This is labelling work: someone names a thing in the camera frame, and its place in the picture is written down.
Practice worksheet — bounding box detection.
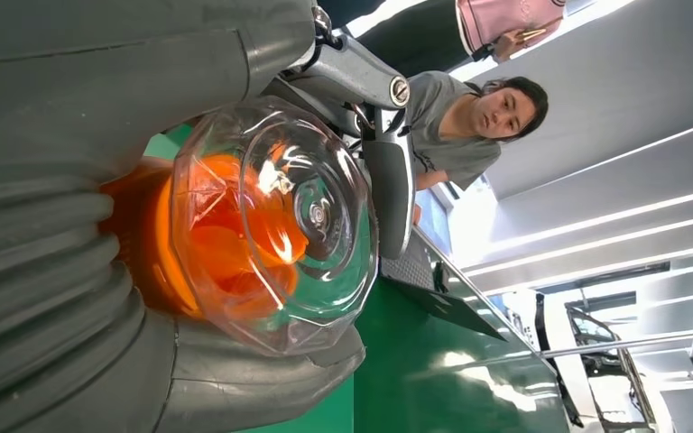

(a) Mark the orange plastic detergent bottle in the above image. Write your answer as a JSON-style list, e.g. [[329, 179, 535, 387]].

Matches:
[[99, 95, 381, 358]]

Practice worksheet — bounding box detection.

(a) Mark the dark grey laptop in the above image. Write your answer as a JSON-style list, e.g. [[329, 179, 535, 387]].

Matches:
[[379, 235, 510, 344]]

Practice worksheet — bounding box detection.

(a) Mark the aluminium table frame rail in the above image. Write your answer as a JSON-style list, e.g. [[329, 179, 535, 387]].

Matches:
[[411, 226, 563, 383]]

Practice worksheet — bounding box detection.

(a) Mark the silver metal bar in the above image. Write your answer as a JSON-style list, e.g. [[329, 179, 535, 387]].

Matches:
[[539, 327, 693, 360]]

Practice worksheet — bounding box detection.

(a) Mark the person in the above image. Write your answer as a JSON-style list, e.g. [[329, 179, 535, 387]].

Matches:
[[322, 0, 568, 78], [406, 70, 550, 192]]

